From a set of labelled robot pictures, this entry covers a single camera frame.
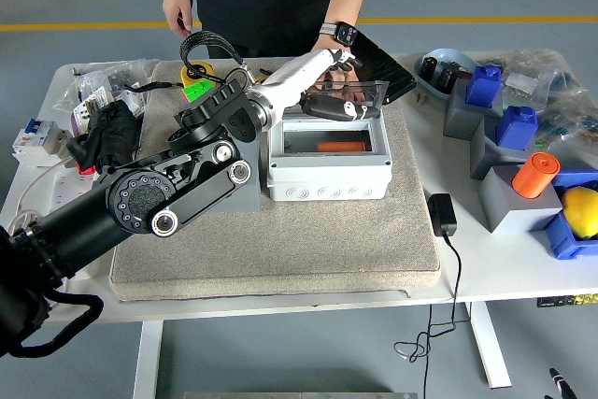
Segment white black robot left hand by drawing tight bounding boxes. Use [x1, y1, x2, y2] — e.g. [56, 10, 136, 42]
[254, 47, 383, 123]

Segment black table control panel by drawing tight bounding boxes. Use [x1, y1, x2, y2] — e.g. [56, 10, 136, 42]
[535, 293, 598, 309]

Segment grey block with round hole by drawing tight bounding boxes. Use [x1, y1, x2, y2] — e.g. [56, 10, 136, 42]
[219, 136, 262, 213]

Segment white switch module, purple edge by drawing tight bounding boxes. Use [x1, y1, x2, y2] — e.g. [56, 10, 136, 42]
[69, 85, 113, 136]

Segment light blue bowl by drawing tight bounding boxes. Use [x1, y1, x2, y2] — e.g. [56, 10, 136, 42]
[414, 47, 482, 102]

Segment folded black umbrella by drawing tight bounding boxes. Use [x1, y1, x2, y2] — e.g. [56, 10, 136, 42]
[64, 99, 144, 176]

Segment blue block battery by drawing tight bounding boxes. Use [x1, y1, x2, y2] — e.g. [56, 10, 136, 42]
[495, 106, 539, 150]
[465, 64, 502, 108]

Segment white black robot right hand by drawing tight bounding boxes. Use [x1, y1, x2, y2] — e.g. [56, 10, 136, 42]
[547, 367, 578, 399]

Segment grey block holder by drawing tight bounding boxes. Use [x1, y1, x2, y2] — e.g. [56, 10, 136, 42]
[477, 164, 564, 235]
[442, 77, 505, 141]
[469, 116, 534, 180]

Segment white table leg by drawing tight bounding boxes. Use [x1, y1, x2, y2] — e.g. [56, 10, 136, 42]
[133, 321, 164, 399]
[466, 301, 513, 390]

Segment orange cylinder battery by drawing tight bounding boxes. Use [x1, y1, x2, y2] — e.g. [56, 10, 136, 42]
[511, 151, 561, 199]
[317, 140, 366, 153]

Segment blue storage bin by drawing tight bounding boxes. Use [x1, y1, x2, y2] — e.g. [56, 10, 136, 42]
[541, 169, 598, 260]

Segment black adapter cord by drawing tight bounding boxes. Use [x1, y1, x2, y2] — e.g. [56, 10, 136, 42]
[394, 233, 473, 399]

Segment black plastic case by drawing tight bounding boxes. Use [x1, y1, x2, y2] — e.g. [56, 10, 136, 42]
[349, 29, 419, 106]

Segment person's left hand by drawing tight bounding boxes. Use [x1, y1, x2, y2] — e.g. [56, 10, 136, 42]
[310, 36, 362, 92]

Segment yellow lemon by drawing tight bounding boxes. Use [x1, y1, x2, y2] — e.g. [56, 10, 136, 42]
[560, 186, 598, 239]

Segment black wrist strap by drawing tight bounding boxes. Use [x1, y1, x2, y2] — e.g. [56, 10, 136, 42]
[123, 81, 186, 93]

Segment large colourful puzzle cube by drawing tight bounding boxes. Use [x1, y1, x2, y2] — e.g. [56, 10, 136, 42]
[181, 79, 216, 105]

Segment white junction box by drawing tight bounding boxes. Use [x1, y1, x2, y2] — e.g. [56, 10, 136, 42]
[266, 79, 392, 203]

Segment white blue circuit breaker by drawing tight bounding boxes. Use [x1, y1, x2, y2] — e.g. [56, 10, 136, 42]
[11, 117, 71, 169]

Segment grey-brown mat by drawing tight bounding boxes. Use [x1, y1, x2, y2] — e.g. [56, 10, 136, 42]
[109, 56, 443, 303]

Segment white cable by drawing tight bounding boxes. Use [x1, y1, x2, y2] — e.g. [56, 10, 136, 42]
[0, 163, 71, 232]

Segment black wrist watch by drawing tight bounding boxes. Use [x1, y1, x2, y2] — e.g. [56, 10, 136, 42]
[319, 21, 359, 48]

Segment black power adapter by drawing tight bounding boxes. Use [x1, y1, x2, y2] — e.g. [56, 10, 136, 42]
[427, 192, 459, 237]

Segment person's right hand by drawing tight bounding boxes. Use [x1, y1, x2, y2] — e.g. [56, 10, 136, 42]
[162, 0, 193, 39]

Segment clear bags with switches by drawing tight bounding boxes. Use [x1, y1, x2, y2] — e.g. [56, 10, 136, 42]
[72, 58, 163, 138]

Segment clear bag of parts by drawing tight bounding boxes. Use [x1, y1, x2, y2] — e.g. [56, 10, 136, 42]
[476, 49, 583, 108]
[534, 88, 598, 171]

